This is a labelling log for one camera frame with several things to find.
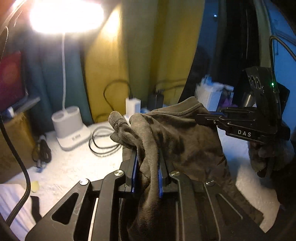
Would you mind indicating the white charger adapter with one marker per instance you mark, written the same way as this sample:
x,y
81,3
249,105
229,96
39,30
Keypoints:
x,y
132,106

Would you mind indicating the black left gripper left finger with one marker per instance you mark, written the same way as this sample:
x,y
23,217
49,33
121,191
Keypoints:
x,y
126,175

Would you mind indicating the stainless steel tumbler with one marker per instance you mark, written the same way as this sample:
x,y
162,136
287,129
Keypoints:
x,y
248,99

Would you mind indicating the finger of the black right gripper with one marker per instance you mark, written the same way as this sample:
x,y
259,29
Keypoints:
x,y
232,116
245,133

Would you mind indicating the black charger adapter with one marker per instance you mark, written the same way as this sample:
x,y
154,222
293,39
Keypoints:
x,y
155,100

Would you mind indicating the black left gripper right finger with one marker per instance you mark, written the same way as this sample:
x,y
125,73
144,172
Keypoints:
x,y
168,184

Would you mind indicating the yellow curtain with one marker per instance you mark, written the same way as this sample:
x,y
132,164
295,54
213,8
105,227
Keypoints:
x,y
141,44

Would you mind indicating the white perforated basket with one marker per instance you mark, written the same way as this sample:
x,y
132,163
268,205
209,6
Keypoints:
x,y
214,95

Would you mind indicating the dark grey printed t-shirt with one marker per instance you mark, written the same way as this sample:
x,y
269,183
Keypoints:
x,y
172,134

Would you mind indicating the tablet with red screen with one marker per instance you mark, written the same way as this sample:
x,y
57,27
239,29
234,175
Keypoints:
x,y
13,87

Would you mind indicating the gloved right hand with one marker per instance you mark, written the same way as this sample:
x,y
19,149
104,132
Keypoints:
x,y
268,158

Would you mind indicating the brown cardboard box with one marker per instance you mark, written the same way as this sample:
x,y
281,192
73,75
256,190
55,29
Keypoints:
x,y
20,134

